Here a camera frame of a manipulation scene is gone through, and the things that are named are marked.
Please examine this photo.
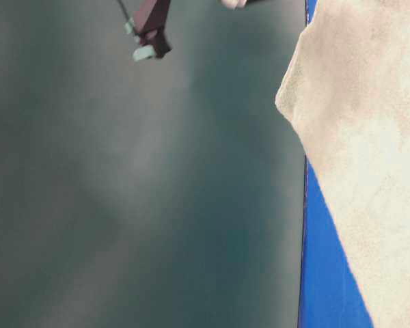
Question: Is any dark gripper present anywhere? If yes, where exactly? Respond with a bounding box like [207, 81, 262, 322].
[125, 0, 172, 62]

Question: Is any pale green bath towel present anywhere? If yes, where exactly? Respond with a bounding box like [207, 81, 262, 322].
[275, 1, 410, 327]

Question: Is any green backdrop sheet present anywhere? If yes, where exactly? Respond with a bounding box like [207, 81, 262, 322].
[0, 1, 305, 327]

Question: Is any blue table cloth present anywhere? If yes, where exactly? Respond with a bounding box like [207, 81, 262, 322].
[297, 0, 377, 328]

